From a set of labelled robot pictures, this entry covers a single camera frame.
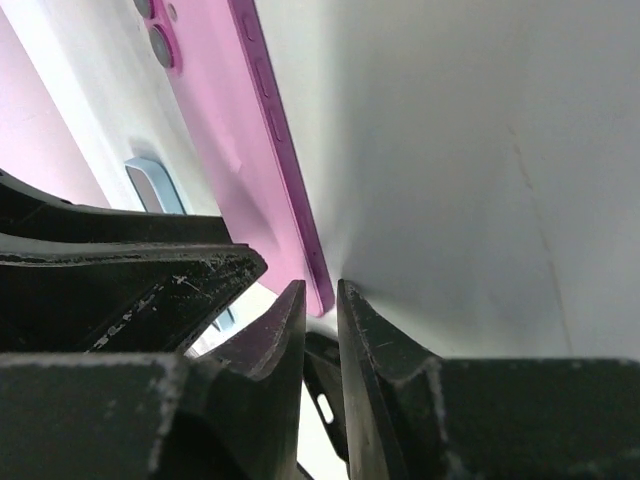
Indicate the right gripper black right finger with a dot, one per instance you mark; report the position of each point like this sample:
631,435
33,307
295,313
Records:
411,414

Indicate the pink smartphone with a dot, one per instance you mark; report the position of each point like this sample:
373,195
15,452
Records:
217,61

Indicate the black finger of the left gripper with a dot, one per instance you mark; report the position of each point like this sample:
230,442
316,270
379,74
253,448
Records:
32,213
119,297

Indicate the black phone case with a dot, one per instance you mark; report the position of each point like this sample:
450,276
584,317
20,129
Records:
323,380

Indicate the light blue phone case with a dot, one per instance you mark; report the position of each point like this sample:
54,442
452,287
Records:
154,186

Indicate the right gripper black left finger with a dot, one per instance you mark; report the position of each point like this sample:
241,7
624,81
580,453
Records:
230,414

